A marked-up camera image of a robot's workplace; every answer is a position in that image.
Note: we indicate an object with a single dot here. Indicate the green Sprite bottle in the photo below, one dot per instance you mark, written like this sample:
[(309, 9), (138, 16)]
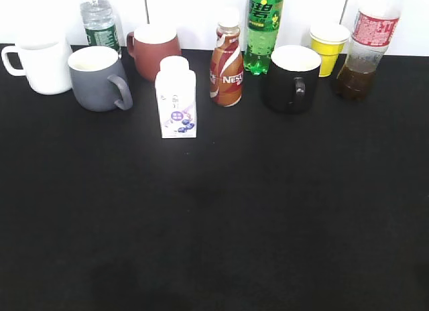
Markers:
[(263, 22)]

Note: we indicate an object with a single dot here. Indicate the cola bottle red label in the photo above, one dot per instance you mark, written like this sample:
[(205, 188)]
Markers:
[(374, 26)]

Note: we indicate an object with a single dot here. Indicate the brown-red ceramic mug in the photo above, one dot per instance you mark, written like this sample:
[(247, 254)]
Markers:
[(149, 44)]

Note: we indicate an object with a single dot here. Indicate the grey ceramic mug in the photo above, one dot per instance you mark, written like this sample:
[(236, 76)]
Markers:
[(99, 81)]

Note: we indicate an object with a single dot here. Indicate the brown Nescafe coffee bottle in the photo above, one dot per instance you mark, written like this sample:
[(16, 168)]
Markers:
[(226, 65)]

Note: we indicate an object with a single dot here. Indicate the yellow paper cup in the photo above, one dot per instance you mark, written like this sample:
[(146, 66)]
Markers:
[(328, 40)]

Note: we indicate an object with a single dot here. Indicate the black ceramic mug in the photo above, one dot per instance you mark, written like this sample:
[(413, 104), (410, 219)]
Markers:
[(289, 86)]

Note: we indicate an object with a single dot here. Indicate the clear water bottle green label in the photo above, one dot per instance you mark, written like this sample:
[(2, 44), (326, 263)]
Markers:
[(99, 24)]

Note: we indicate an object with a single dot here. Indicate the white blueberry yogurt carton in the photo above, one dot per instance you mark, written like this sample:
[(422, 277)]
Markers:
[(176, 97)]

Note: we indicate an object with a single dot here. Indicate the white ceramic mug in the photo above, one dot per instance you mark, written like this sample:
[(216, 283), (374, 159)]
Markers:
[(43, 61)]

